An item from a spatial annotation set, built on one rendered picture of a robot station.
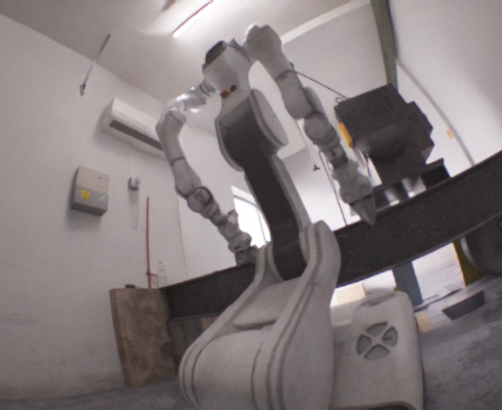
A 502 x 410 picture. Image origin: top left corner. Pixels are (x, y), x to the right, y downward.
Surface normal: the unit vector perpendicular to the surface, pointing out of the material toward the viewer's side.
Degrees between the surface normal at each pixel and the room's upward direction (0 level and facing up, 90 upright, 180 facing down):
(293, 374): 88
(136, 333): 90
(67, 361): 90
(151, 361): 90
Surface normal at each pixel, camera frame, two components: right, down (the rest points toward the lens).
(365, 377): -0.55, -0.82
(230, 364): -0.55, -0.71
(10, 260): 0.82, -0.39
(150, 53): 0.22, 0.89
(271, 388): -0.67, -0.42
